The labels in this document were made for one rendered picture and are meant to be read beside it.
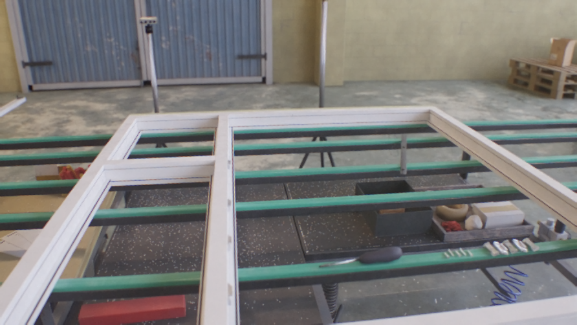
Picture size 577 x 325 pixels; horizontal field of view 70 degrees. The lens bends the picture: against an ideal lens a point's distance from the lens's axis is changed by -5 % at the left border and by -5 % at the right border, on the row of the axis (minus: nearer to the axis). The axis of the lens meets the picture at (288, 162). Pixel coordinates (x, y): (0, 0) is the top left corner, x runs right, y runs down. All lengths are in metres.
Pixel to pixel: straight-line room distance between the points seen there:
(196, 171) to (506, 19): 7.57
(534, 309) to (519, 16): 7.98
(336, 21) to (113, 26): 3.44
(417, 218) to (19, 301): 1.33
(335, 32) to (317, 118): 4.93
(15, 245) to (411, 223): 1.47
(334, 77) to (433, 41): 1.95
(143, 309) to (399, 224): 0.97
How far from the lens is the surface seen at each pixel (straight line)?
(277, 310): 1.35
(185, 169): 1.50
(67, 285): 1.10
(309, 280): 1.05
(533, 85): 7.98
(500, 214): 1.89
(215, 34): 7.08
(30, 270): 1.06
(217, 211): 1.15
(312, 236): 1.68
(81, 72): 7.52
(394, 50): 7.69
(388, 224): 1.70
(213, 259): 0.96
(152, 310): 1.34
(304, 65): 7.31
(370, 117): 2.12
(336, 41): 6.95
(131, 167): 1.53
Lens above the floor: 1.48
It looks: 22 degrees down
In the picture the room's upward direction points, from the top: straight up
